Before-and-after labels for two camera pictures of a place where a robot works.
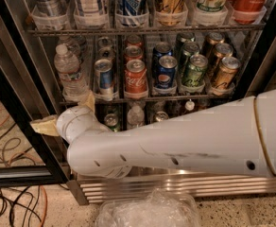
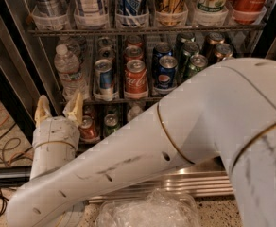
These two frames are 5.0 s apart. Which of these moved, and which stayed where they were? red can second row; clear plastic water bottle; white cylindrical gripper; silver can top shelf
Moved: white cylindrical gripper
Stayed: silver can top shelf; clear plastic water bottle; red can second row
